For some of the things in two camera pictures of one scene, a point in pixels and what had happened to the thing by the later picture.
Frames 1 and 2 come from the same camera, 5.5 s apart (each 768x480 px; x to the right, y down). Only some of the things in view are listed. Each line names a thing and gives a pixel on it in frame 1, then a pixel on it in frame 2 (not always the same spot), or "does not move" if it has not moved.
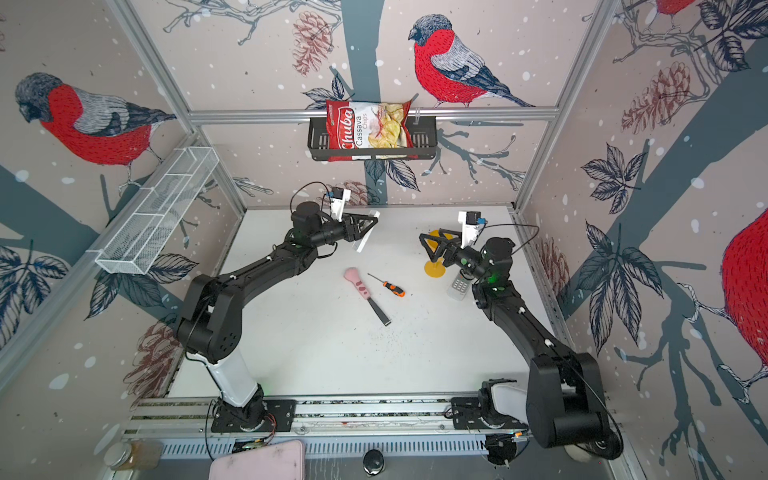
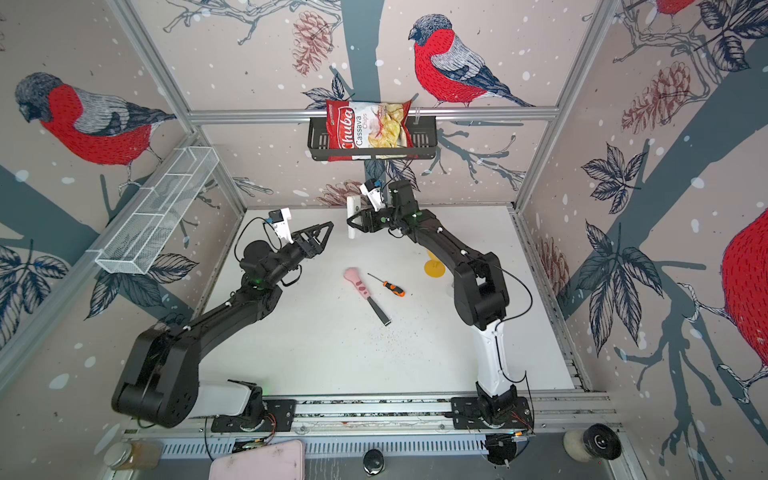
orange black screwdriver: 391,287 does not move
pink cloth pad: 284,460 does not move
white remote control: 359,243 → 354,206
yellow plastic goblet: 436,269 does not move
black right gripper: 453,252 → 367,218
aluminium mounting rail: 329,413 does not move
